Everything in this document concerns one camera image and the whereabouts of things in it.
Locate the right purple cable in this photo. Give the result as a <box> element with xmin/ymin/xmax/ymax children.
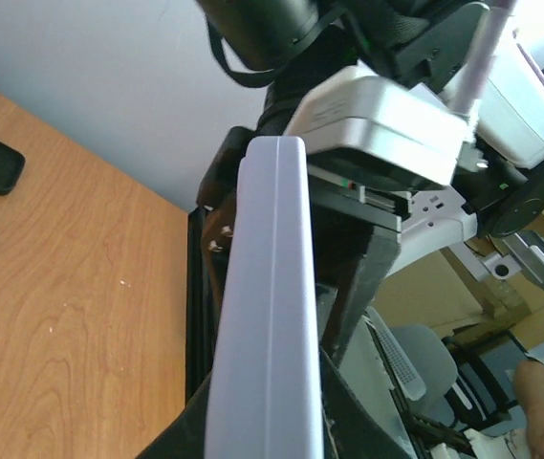
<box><xmin>450</xmin><ymin>0</ymin><xmax>516</xmax><ymax>120</ymax></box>

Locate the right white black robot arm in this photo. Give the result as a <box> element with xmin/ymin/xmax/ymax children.
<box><xmin>197</xmin><ymin>1</ymin><xmax>544</xmax><ymax>362</ymax></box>

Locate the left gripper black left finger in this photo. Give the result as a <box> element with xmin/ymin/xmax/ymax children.
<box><xmin>136</xmin><ymin>373</ymin><xmax>211</xmax><ymax>459</ymax></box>

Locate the grey office chair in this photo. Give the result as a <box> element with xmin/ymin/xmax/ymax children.
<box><xmin>391</xmin><ymin>324</ymin><xmax>526</xmax><ymax>431</ymax></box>

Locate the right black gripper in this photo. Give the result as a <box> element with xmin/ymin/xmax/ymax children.
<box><xmin>197</xmin><ymin>126</ymin><xmax>409</xmax><ymax>367</ymax></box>

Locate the right black frame post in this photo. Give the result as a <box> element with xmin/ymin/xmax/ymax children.
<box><xmin>185</xmin><ymin>208</ymin><xmax>216</xmax><ymax>402</ymax></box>

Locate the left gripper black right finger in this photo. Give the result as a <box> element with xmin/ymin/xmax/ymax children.
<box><xmin>320</xmin><ymin>349</ymin><xmax>424</xmax><ymax>458</ymax></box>

